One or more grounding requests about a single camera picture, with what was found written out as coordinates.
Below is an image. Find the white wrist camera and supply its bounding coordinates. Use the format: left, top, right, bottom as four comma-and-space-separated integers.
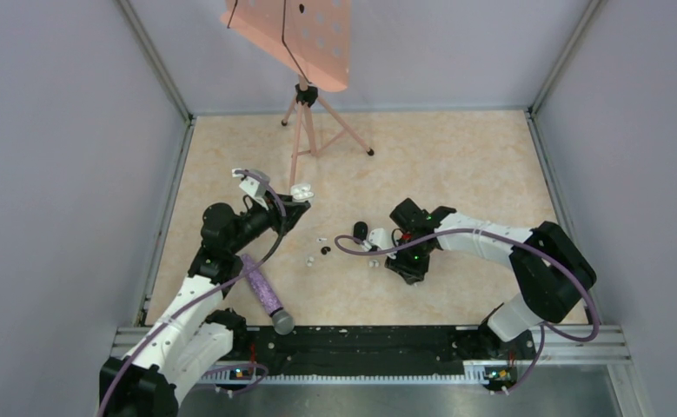
361, 228, 396, 259
231, 169, 270, 209

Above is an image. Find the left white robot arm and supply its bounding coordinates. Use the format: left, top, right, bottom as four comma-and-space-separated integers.
97, 195, 311, 416

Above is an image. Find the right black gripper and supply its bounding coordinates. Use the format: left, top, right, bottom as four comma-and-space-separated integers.
385, 238, 434, 285

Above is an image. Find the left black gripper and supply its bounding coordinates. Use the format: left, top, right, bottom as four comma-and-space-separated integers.
228, 189, 309, 254

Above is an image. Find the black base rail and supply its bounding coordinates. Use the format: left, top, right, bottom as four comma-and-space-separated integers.
225, 326, 536, 377

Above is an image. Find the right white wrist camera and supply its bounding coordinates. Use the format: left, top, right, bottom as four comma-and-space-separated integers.
361, 228, 396, 259

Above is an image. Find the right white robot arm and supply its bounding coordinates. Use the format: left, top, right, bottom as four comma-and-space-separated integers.
380, 198, 597, 358

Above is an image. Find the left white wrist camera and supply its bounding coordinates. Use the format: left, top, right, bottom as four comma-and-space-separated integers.
231, 169, 270, 209

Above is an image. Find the purple glitter microphone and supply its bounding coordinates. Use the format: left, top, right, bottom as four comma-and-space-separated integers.
241, 255, 295, 335

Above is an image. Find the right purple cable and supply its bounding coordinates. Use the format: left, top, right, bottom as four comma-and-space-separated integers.
334, 228, 602, 344

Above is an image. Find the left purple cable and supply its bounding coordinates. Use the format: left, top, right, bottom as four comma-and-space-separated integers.
96, 168, 289, 417

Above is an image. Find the purple cable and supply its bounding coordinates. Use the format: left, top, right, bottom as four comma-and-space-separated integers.
96, 168, 289, 417
334, 228, 602, 344

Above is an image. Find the pink music stand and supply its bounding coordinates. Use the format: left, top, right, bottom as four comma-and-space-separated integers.
221, 0, 375, 186

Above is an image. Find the white earbud charging case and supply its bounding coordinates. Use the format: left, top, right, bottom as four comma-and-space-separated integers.
290, 183, 315, 202

